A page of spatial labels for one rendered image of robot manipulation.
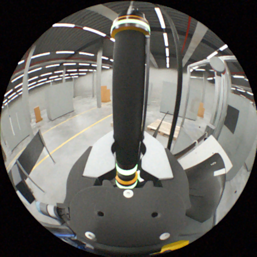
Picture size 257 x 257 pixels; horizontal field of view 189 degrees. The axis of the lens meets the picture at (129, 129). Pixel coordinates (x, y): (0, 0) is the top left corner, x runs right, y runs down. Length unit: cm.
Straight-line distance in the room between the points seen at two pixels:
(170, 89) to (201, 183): 550
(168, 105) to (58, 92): 704
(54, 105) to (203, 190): 630
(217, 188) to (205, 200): 3
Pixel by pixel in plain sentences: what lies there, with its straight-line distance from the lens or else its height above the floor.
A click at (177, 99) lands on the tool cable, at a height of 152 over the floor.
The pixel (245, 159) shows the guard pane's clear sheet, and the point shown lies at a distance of 72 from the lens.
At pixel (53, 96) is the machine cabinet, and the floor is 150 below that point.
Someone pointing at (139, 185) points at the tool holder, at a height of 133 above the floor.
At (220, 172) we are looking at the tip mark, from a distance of 22.
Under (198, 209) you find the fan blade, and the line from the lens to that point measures 17.
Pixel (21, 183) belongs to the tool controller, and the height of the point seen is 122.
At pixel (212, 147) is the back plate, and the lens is 52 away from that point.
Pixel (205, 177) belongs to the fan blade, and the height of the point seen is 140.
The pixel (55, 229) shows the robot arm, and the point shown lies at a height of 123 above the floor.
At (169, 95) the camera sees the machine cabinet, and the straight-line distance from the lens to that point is 561.
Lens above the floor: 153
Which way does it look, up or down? 28 degrees down
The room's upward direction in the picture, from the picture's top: 2 degrees clockwise
